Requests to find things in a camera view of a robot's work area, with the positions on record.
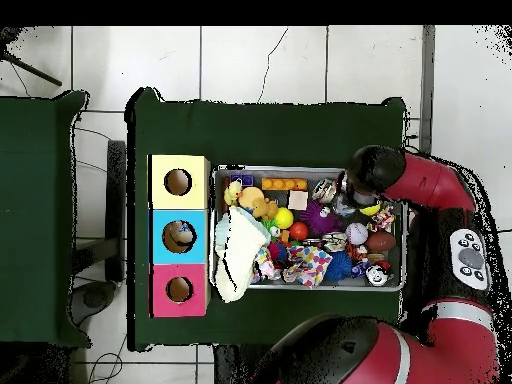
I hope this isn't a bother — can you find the shallow clear mesh bin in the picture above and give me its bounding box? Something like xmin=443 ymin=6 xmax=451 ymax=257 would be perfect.
xmin=211 ymin=166 xmax=408 ymax=293

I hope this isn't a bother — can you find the mint green cloth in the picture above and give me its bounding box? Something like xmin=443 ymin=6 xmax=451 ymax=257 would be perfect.
xmin=213 ymin=215 xmax=233 ymax=257

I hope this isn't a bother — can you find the white baseball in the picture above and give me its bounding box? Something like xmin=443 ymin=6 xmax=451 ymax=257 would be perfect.
xmin=345 ymin=222 xmax=370 ymax=247

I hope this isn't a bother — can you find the purple googly-eyed monster toy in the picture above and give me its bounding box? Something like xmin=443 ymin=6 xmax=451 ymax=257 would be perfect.
xmin=300 ymin=199 xmax=339 ymax=238

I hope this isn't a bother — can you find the brown toy football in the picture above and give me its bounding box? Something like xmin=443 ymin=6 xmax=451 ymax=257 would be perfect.
xmin=367 ymin=231 xmax=398 ymax=253

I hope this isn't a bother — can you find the small yellow ball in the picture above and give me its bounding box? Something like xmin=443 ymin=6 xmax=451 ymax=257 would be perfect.
xmin=274 ymin=207 xmax=296 ymax=231

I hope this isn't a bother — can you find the upright dark soda can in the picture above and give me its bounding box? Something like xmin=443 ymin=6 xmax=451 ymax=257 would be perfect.
xmin=365 ymin=263 xmax=391 ymax=288

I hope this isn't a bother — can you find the wooden cube block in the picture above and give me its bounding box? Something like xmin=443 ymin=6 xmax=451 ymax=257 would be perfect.
xmin=287 ymin=190 xmax=309 ymax=212

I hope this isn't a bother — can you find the green cloth side table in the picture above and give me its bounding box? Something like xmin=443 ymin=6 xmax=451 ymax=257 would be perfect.
xmin=0 ymin=90 xmax=89 ymax=347

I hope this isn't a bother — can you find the cream knit cloth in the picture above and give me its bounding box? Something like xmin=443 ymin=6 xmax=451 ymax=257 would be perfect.
xmin=214 ymin=207 xmax=272 ymax=305

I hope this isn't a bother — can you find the orange toy brick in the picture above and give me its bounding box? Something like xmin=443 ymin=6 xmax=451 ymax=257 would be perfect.
xmin=261 ymin=177 xmax=309 ymax=192

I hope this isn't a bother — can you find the small yellow rubber duck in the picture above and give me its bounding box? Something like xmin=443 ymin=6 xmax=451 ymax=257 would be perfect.
xmin=223 ymin=179 xmax=243 ymax=209

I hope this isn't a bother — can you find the open-top silver can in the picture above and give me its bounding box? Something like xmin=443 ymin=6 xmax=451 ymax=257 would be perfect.
xmin=311 ymin=178 xmax=340 ymax=205

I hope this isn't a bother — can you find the small orange ball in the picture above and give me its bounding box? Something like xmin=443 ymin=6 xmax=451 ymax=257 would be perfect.
xmin=289 ymin=220 xmax=311 ymax=242

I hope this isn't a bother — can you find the orange foam duck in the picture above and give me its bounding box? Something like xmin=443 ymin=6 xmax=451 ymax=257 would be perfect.
xmin=237 ymin=186 xmax=280 ymax=222

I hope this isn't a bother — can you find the wooden box with three holes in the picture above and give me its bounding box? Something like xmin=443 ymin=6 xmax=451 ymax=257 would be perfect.
xmin=148 ymin=154 xmax=211 ymax=319

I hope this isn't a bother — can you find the crushed silver can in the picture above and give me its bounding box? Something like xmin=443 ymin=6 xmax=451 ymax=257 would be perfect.
xmin=321 ymin=231 xmax=349 ymax=253

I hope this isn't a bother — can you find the multicolour polka dot cloth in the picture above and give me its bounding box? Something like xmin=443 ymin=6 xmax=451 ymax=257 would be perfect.
xmin=282 ymin=244 xmax=334 ymax=289

